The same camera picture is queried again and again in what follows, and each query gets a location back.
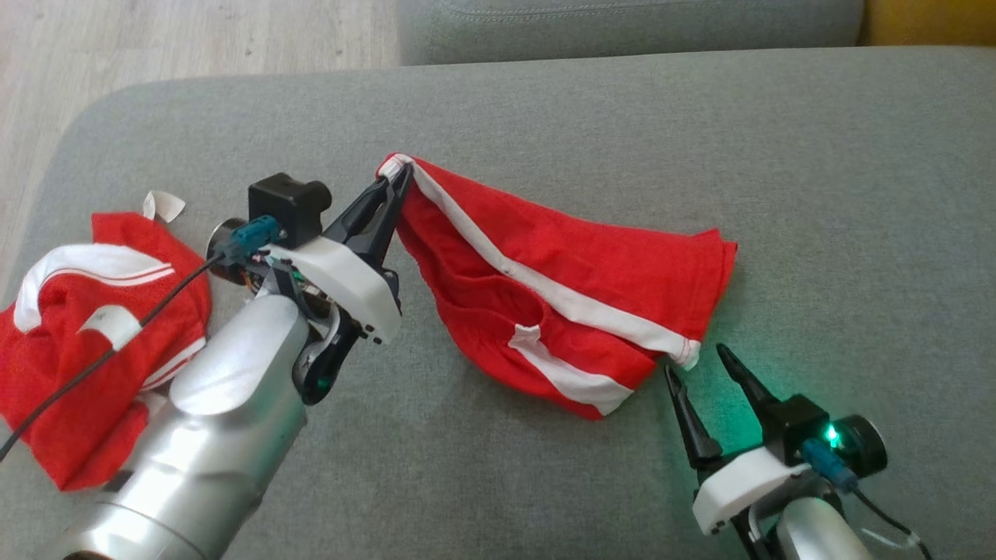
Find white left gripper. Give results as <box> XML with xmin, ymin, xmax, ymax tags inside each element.
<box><xmin>268</xmin><ymin>166</ymin><xmax>415</xmax><ymax>407</ymax></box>

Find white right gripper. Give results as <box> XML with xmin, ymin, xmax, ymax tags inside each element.
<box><xmin>664</xmin><ymin>343</ymin><xmax>812</xmax><ymax>560</ymax></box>

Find red shorts with white stripes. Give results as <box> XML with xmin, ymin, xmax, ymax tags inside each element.
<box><xmin>377</xmin><ymin>152</ymin><xmax>738</xmax><ymax>421</ymax></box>

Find red basketball jersey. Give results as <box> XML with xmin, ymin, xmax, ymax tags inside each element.
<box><xmin>0</xmin><ymin>189</ymin><xmax>212</xmax><ymax>492</ymax></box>

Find large grey sofa seat cushion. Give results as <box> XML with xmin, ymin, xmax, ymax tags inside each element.
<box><xmin>0</xmin><ymin>47</ymin><xmax>996</xmax><ymax>560</ymax></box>

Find small grey sofa cushion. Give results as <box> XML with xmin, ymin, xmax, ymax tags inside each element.
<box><xmin>397</xmin><ymin>0</ymin><xmax>864</xmax><ymax>67</ymax></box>

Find yellow sofa backrest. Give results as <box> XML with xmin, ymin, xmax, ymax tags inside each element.
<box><xmin>860</xmin><ymin>0</ymin><xmax>996</xmax><ymax>47</ymax></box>

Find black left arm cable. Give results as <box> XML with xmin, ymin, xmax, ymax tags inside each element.
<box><xmin>0</xmin><ymin>216</ymin><xmax>281</xmax><ymax>461</ymax></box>

